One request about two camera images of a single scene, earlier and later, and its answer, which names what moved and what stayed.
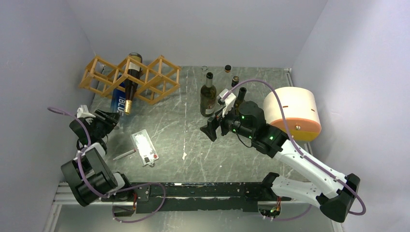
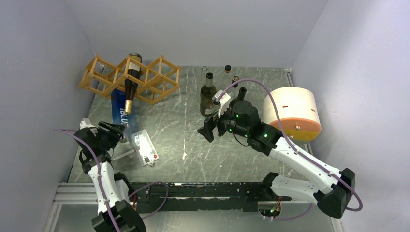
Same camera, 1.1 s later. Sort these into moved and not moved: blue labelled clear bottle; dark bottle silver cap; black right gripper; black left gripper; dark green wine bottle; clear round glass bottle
Moved: blue labelled clear bottle; black left gripper
Not moved: dark bottle silver cap; black right gripper; dark green wine bottle; clear round glass bottle
